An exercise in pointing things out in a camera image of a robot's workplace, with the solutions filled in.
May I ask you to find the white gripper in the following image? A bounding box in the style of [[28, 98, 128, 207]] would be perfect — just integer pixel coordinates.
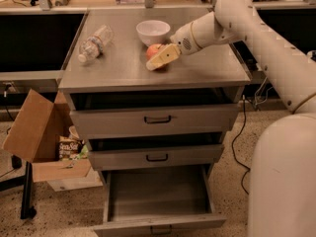
[[146, 23, 199, 71]]

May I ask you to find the red apple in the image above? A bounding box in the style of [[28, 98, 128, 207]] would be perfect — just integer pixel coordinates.
[[146, 44, 163, 59]]

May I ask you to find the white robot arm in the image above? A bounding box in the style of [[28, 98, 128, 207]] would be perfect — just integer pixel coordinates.
[[146, 0, 316, 237]]

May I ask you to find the grey metal drawer cabinet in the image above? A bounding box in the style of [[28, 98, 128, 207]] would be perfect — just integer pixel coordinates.
[[58, 7, 252, 237]]

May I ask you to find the top grey drawer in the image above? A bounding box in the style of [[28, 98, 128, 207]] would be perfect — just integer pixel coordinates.
[[70, 104, 238, 139]]

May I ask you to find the grey drawer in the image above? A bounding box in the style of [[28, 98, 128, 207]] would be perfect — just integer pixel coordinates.
[[70, 104, 238, 139], [88, 144, 223, 171], [94, 165, 226, 237]]

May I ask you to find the middle grey drawer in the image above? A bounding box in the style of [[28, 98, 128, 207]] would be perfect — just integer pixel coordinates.
[[88, 144, 223, 171]]

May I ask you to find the bottom grey drawer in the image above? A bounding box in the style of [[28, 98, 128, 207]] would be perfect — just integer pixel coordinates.
[[94, 165, 226, 237]]

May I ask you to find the white bowl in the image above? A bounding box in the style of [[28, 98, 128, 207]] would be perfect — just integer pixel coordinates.
[[136, 20, 171, 46]]

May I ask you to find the clear plastic water bottle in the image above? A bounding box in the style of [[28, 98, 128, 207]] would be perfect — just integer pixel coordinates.
[[78, 25, 114, 63]]

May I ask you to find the sea salt snack bag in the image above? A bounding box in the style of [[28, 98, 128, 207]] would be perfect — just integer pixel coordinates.
[[58, 136, 82, 161]]

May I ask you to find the brown cardboard box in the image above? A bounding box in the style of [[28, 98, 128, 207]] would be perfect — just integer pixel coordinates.
[[2, 90, 91, 183]]

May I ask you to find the black stand leg left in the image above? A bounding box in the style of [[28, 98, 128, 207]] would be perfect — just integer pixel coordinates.
[[0, 162, 37, 219]]

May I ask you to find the black power cable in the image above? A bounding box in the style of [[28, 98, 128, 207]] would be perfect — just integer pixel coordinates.
[[230, 96, 251, 196]]

